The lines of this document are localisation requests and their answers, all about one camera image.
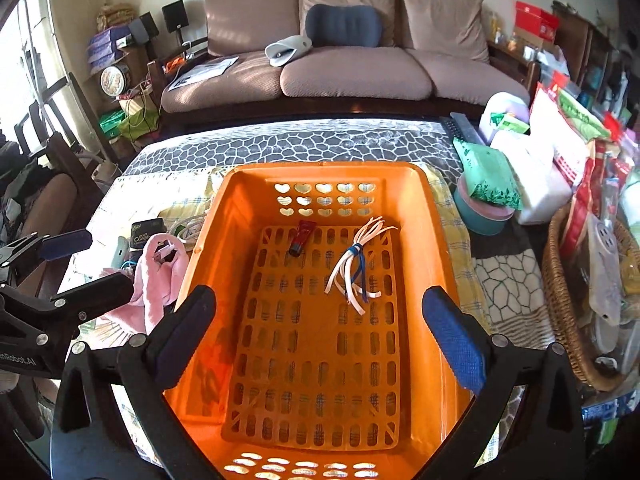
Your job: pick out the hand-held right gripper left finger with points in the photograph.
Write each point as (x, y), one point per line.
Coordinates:
(181, 339)

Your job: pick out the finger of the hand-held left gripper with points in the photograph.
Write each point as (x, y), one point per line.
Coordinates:
(67, 246)
(102, 290)

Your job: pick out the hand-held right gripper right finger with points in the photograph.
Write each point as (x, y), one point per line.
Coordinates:
(456, 341)

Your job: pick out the mint handheld fan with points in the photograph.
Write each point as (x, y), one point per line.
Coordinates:
(120, 255)

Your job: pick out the pale pink towel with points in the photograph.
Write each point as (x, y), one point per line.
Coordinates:
(155, 285)

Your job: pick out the orange plastic basket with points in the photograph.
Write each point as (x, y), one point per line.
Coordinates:
(235, 200)

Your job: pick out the brown cushioned chair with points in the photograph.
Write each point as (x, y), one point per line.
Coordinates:
(47, 205)

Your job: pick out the black box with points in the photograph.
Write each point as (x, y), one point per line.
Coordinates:
(145, 232)

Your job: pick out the wicker basket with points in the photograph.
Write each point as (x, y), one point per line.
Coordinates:
(562, 320)

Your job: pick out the round teal container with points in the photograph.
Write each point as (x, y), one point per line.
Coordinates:
(480, 217)

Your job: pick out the green bag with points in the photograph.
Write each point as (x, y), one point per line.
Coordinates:
(130, 122)

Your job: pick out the small red tube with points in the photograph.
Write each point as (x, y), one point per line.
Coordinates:
(301, 237)

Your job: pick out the green leaf-print packet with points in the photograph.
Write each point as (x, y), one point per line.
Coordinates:
(487, 170)

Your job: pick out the white tissue pack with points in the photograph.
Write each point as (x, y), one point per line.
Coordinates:
(537, 180)

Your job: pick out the stack of purple boxes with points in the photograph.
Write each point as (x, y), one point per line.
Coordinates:
(107, 47)

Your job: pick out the black remote control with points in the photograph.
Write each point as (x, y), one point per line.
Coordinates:
(462, 127)

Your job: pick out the printed papers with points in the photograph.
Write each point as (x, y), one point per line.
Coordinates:
(202, 72)

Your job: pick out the black speaker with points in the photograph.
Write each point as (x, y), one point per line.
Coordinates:
(142, 27)
(175, 16)

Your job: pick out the white red-print bag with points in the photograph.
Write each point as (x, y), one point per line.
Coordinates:
(555, 130)

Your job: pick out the grey stone-pattern tablecloth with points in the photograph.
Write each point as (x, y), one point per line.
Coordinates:
(325, 145)

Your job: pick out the white round appliance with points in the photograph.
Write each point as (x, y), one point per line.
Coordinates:
(502, 105)

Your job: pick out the brown sofa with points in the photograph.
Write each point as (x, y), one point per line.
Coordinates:
(350, 75)

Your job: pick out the grey neck massager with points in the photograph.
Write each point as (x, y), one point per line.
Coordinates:
(285, 50)

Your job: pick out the dark wooden shelf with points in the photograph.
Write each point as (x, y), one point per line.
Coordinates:
(580, 45)

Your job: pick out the red box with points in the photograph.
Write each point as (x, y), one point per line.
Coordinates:
(535, 20)

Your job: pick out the navy lumbar cushion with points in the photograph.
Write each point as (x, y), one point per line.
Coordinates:
(342, 25)

